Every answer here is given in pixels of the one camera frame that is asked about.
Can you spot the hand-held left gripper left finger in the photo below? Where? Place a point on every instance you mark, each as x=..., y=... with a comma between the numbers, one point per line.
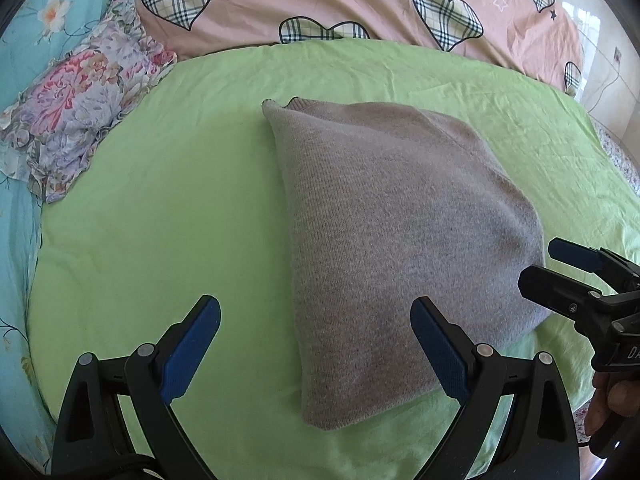
x=190, y=350

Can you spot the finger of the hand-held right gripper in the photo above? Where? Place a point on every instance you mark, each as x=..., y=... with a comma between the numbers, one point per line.
x=555, y=287
x=575, y=254

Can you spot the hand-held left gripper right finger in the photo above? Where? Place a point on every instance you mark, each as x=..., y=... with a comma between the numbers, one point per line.
x=440, y=350

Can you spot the beige knit sweater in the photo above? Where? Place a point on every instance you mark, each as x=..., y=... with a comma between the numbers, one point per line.
x=400, y=240

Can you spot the person's right hand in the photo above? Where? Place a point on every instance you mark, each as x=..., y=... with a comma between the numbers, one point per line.
x=607, y=400

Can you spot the pale floral mattress sheet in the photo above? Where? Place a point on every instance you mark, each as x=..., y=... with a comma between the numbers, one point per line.
x=622, y=155

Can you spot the green bed sheet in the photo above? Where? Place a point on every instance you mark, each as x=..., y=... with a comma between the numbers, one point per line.
x=175, y=220

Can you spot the floral ruffled pillow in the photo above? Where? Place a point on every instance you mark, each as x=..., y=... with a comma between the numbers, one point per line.
x=85, y=95

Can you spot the blue floral bed cover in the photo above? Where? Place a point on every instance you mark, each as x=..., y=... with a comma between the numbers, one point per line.
x=30, y=20

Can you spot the wall socket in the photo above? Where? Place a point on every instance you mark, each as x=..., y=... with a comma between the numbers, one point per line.
x=618, y=55

